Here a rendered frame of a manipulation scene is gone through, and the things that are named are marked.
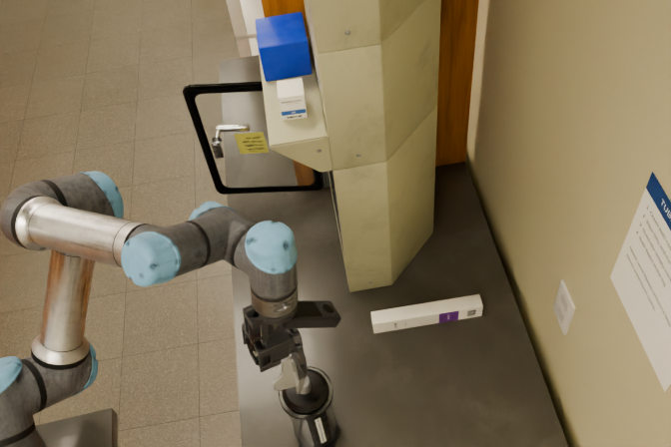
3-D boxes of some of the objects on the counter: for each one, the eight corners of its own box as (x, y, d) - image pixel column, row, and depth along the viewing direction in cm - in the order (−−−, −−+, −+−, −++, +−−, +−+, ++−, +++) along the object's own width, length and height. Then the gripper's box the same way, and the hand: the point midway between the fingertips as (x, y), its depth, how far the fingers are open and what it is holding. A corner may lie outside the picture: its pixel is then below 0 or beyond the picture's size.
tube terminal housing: (418, 182, 198) (419, -67, 139) (445, 276, 178) (461, 31, 119) (332, 197, 198) (297, -47, 139) (349, 292, 177) (317, 55, 118)
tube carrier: (348, 442, 152) (340, 403, 135) (303, 463, 150) (290, 426, 133) (330, 399, 158) (320, 357, 142) (286, 419, 156) (271, 378, 140)
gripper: (229, 286, 117) (239, 362, 130) (266, 345, 107) (273, 420, 121) (275, 267, 120) (281, 343, 134) (315, 323, 111) (317, 399, 124)
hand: (291, 370), depth 128 cm, fingers open, 8 cm apart
